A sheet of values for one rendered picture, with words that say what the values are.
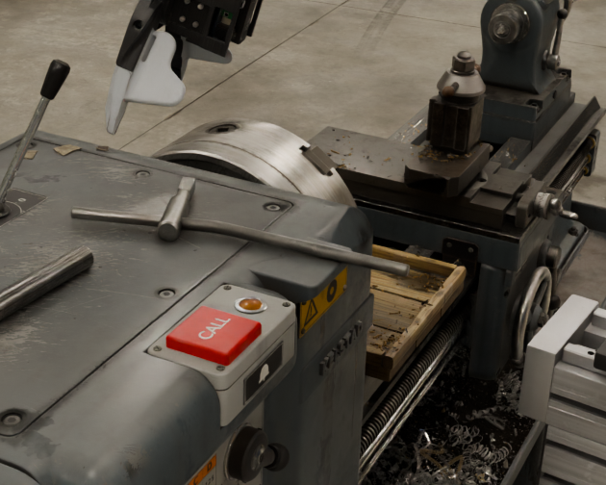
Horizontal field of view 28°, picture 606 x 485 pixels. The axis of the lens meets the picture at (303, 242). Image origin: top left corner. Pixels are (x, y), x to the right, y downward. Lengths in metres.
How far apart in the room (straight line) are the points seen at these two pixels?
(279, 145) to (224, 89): 3.72
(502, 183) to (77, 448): 1.26
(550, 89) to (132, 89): 1.70
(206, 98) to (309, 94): 0.44
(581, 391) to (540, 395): 0.05
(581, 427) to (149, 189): 0.53
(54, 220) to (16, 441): 0.36
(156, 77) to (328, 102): 4.09
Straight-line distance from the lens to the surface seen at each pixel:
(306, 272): 1.13
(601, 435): 1.33
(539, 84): 2.59
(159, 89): 0.99
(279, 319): 1.05
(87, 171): 1.33
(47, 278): 1.09
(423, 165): 1.96
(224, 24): 1.01
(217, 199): 1.26
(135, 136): 4.71
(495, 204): 1.98
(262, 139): 1.47
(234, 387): 1.00
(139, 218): 1.19
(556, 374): 1.32
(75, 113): 4.95
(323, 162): 1.52
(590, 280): 2.69
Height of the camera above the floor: 1.80
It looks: 27 degrees down
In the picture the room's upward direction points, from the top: 2 degrees clockwise
